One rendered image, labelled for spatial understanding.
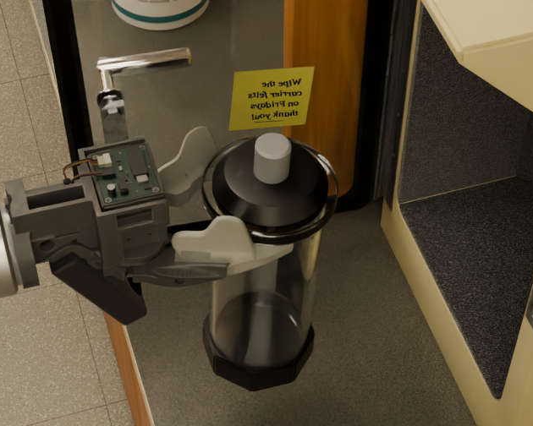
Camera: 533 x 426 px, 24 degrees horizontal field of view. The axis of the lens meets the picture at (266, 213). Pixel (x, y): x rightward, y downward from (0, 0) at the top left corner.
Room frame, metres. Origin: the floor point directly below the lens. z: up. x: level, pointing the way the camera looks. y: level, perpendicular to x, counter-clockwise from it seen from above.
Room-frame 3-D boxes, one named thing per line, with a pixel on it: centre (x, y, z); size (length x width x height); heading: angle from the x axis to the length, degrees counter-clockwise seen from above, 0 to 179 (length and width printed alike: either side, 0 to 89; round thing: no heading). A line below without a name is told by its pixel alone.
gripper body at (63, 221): (0.60, 0.13, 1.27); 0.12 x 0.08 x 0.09; 107
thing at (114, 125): (0.79, 0.14, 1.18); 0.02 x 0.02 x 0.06; 12
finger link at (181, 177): (0.68, 0.05, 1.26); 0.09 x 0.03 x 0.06; 131
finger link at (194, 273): (0.59, 0.07, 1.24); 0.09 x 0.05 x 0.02; 83
